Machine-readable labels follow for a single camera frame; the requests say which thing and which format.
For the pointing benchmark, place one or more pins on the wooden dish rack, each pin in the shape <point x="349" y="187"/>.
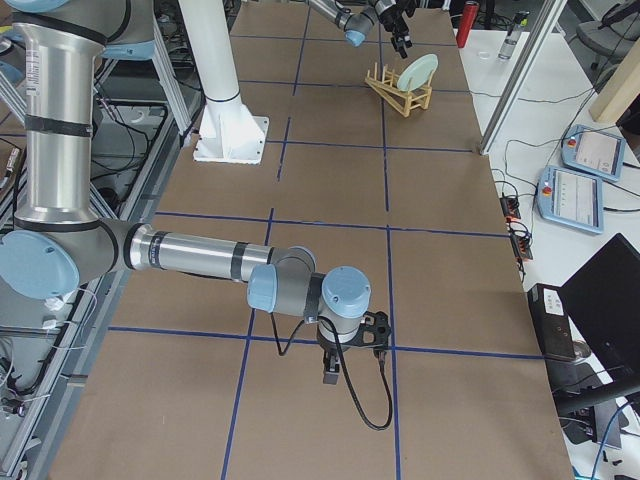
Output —
<point x="384" y="84"/>

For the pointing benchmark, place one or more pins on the red cylinder bottle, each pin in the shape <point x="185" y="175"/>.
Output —
<point x="467" y="20"/>

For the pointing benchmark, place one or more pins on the near blue teach pendant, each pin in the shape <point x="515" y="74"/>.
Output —
<point x="571" y="198"/>

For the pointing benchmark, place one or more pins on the aluminium frame post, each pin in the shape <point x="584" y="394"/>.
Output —
<point x="547" y="19"/>

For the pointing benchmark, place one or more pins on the orange black power strip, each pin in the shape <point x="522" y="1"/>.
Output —
<point x="520" y="235"/>

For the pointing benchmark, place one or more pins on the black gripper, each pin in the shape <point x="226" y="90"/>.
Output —
<point x="391" y="21"/>
<point x="328" y="347"/>

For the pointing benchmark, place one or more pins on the black desktop box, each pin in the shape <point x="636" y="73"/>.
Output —
<point x="552" y="327"/>

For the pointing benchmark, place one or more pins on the blue teach pendant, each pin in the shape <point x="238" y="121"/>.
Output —
<point x="571" y="198"/>
<point x="594" y="152"/>

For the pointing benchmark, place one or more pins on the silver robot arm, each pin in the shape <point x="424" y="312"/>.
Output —
<point x="356" y="26"/>
<point x="59" y="242"/>

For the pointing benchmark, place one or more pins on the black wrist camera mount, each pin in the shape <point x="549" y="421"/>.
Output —
<point x="374" y="331"/>

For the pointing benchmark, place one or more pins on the clear water bottle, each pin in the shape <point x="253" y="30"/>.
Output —
<point x="516" y="28"/>

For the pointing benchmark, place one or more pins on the white pedestal column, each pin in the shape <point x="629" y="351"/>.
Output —
<point x="228" y="131"/>

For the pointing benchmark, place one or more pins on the mint green plate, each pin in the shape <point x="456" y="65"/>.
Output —
<point x="418" y="73"/>

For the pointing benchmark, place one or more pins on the wooden plank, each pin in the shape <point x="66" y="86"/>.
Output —
<point x="620" y="91"/>

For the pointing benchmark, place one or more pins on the far blue teach pendant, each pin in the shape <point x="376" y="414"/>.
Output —
<point x="594" y="152"/>

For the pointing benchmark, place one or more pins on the black laptop computer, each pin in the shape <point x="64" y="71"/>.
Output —
<point x="602" y="300"/>

